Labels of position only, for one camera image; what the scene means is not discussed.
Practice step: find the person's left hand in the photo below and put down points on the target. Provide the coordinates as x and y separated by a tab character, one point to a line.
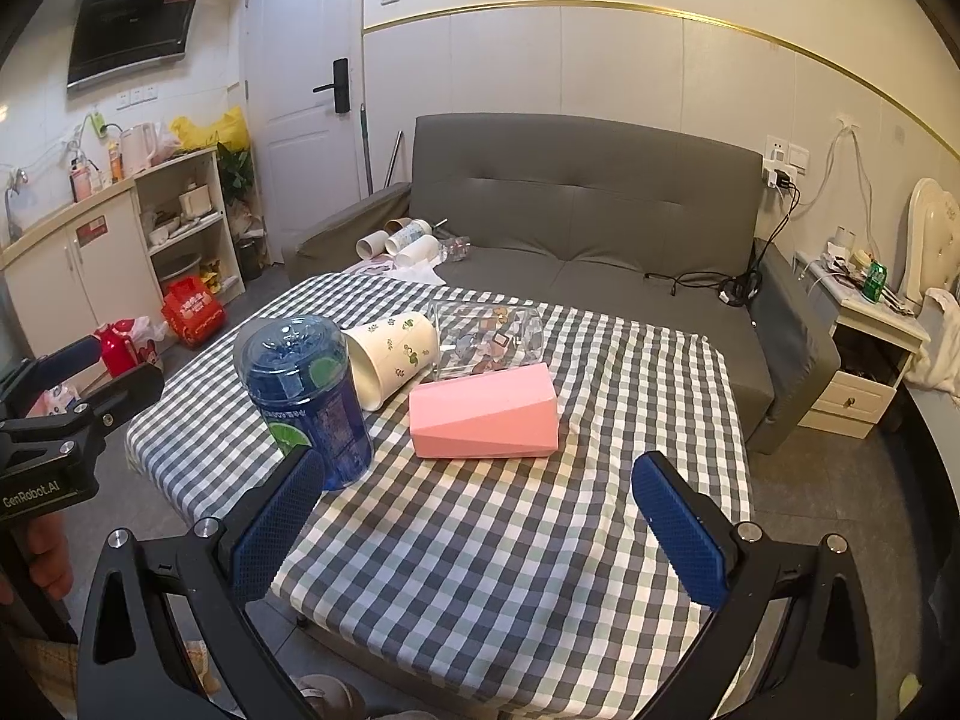
49	559

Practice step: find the grey sofa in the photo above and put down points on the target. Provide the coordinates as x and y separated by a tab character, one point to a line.
585	229

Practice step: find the black range hood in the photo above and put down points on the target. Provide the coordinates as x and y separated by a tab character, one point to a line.
131	19

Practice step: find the clear plastic box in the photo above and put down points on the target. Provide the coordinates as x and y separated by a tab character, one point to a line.
487	341

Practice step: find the white cloth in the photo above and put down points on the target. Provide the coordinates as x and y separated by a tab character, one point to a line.
937	345

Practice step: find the metal faucet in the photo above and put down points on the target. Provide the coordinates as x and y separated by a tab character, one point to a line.
10	202

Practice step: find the white door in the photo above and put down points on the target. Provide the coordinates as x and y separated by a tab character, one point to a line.
300	165

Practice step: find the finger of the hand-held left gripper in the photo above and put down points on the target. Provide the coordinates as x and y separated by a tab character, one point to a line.
69	357
124	391

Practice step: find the green bottle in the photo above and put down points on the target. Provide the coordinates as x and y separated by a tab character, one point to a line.
874	281

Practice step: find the white floral cup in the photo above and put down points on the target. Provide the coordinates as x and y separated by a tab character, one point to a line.
394	356

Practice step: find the yellow plastic bag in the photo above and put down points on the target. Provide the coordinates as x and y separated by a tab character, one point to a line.
214	131

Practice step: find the checkered tablecloth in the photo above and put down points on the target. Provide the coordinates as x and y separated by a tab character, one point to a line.
487	547

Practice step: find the white wall outlet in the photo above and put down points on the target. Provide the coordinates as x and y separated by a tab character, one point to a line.
787	153

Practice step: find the red paper bag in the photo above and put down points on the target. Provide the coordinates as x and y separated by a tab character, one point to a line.
191	311

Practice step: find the white paper cup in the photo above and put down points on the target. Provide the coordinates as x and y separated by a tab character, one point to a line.
371	246
418	250

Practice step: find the white headboard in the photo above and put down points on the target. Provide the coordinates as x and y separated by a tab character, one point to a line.
934	232

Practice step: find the cream nightstand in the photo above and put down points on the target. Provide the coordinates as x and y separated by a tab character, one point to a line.
862	360

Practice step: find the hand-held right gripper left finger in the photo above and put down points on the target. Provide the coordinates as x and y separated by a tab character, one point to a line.
276	529

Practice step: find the white electric kettle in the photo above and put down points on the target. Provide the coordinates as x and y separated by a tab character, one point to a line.
139	150

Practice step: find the pink bottle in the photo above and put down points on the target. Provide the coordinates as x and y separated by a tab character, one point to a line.
82	181

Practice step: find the white plastic bag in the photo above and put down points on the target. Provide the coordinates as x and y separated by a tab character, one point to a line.
150	334

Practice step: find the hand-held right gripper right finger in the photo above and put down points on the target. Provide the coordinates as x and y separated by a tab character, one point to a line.
682	540

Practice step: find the crumpled clear plastic wrapper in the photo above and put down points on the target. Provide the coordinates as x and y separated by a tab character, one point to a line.
454	247

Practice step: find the blue transparent cup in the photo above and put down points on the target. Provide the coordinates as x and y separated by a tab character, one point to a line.
311	405

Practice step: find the green plug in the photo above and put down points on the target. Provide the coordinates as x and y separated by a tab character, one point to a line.
98	124

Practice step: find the cream kitchen cabinet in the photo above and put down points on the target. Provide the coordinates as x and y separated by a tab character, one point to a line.
60	277

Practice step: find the orange bottle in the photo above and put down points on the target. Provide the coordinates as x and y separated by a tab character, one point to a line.
115	163

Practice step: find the red thermos jug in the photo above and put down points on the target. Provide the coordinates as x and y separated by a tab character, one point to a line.
116	351

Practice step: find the beige slipper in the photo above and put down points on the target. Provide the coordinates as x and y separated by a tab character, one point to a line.
334	699

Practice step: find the printed paper cup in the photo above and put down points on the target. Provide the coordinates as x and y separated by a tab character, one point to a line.
406	234

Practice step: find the black waste bin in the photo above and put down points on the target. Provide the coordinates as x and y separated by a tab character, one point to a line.
248	259

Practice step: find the pink box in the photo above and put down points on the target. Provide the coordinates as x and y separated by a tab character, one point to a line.
487	416

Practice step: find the beige textured cloth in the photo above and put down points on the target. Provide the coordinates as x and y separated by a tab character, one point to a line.
37	679

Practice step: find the cream open shelf unit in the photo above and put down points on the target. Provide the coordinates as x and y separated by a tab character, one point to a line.
214	240

